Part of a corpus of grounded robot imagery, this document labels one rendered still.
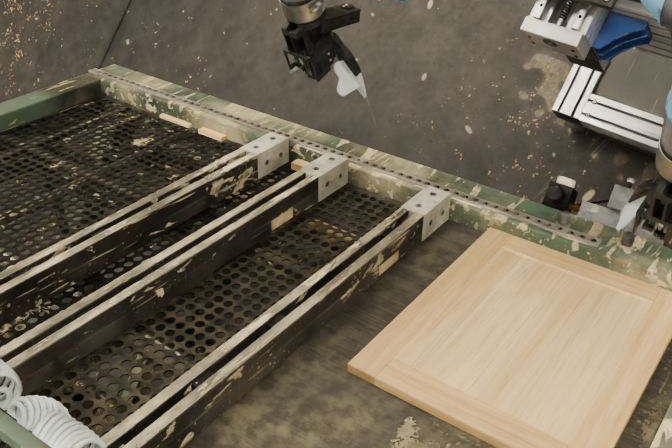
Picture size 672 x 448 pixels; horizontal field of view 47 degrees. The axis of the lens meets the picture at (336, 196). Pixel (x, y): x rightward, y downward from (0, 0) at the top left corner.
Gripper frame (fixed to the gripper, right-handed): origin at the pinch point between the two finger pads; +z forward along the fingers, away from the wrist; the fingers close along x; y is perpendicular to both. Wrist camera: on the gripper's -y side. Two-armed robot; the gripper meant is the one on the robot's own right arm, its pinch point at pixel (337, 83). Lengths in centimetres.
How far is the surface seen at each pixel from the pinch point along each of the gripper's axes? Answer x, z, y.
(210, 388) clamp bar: 20, 3, 60
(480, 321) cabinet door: 41, 28, 18
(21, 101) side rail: -109, 35, 25
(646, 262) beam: 59, 40, -15
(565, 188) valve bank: 34, 48, -30
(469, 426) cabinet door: 53, 17, 39
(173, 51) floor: -175, 117, -60
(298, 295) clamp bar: 14.5, 15.5, 36.1
